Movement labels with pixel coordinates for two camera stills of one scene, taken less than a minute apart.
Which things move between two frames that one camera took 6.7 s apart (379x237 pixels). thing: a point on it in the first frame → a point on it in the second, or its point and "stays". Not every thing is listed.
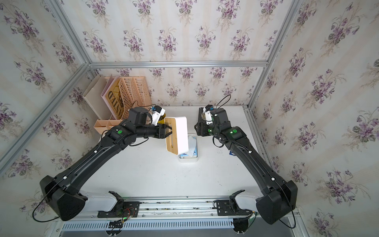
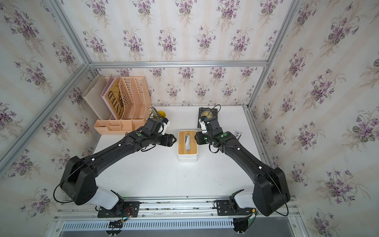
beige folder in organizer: (93, 98) stays
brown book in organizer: (114, 97) stays
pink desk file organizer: (121, 95) stays
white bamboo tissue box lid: (177, 142) → (181, 149)
